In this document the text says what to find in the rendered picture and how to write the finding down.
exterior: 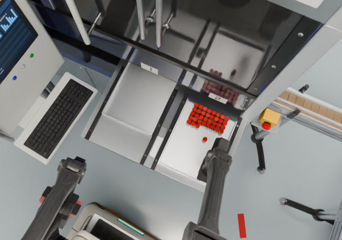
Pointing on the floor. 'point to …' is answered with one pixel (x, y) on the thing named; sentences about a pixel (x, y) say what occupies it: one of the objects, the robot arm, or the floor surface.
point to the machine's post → (298, 64)
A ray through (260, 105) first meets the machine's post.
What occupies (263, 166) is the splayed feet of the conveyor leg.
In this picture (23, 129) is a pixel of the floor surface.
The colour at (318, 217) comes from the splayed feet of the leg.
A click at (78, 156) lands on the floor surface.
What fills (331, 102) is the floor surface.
